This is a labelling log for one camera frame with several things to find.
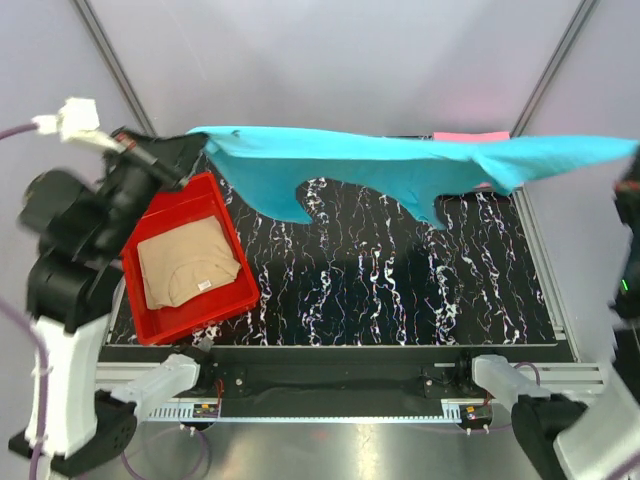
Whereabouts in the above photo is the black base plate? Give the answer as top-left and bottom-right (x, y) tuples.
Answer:
(194, 346), (486, 418)

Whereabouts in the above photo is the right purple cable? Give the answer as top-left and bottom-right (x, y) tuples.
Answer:
(414, 362), (640, 480)

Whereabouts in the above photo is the aluminium rail frame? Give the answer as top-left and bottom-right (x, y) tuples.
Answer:
(97, 182), (602, 423)

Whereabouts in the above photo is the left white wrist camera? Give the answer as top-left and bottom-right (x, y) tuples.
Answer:
(32, 97), (125, 153)

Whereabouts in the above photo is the red plastic bin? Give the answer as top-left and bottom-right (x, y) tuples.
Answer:
(122, 173), (259, 345)

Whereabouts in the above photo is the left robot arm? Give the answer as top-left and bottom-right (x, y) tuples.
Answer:
(1, 128), (216, 479)

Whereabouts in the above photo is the beige folded t shirt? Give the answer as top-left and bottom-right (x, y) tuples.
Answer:
(137, 216), (241, 310)

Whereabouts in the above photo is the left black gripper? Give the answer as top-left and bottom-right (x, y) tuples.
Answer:
(97, 122), (213, 253)

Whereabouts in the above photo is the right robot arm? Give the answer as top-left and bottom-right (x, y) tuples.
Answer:
(453, 161), (639, 479)

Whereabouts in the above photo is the turquoise t shirt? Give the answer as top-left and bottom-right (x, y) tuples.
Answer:
(192, 126), (639, 228)

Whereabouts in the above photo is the pink folded t shirt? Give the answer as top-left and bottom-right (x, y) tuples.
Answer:
(432, 131), (510, 143)

